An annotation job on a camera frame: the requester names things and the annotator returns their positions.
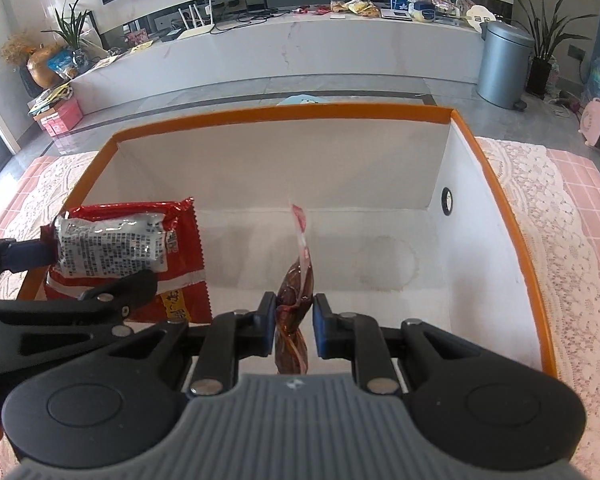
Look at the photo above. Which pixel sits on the pink space heater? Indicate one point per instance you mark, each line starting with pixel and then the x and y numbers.
pixel 596 125

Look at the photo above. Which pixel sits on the flat white scale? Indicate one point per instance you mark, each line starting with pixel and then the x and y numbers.
pixel 396 13

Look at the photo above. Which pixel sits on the pink cardboard box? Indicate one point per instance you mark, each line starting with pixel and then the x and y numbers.
pixel 60 117

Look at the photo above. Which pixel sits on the green potted orchid plant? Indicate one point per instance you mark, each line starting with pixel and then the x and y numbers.
pixel 72 25

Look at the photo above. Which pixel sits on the golden vase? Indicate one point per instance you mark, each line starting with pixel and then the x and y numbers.
pixel 44 67

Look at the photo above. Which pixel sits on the brown sausage snack packet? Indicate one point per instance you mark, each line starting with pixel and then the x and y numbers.
pixel 295 280

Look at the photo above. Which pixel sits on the grey metal trash can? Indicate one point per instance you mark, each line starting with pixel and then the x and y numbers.
pixel 505 65

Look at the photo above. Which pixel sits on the tall potted plant black pot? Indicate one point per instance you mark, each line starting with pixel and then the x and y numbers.
pixel 542 40

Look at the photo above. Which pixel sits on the white router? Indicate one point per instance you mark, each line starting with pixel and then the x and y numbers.
pixel 196 27

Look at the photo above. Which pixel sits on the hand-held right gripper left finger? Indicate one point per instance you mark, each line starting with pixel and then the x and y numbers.
pixel 268 325

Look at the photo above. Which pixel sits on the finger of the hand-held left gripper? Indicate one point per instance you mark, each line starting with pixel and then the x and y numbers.
pixel 30 257
pixel 105 305

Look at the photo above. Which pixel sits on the white marble television console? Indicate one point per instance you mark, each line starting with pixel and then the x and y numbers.
pixel 305 55

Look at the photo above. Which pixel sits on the white box with orange rim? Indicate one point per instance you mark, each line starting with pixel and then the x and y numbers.
pixel 330 175

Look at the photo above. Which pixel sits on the light blue stool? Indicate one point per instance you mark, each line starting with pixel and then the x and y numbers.
pixel 300 101

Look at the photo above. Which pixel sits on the white hand fan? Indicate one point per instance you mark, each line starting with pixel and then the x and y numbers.
pixel 476 15

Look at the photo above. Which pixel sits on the dried flower bunch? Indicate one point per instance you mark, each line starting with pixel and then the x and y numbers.
pixel 16 49

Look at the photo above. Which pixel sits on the snack bags on console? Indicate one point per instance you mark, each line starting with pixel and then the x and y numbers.
pixel 357 6

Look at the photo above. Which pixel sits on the red snack packet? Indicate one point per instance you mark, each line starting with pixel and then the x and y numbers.
pixel 180 240

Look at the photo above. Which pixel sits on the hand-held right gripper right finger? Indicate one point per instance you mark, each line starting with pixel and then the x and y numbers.
pixel 322 327

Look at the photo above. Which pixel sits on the blue round tin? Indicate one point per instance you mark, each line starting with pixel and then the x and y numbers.
pixel 424 12

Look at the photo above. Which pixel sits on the white lace tablecloth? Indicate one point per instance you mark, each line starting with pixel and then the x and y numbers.
pixel 570 285

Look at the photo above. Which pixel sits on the yellow papers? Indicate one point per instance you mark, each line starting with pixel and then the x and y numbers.
pixel 50 96

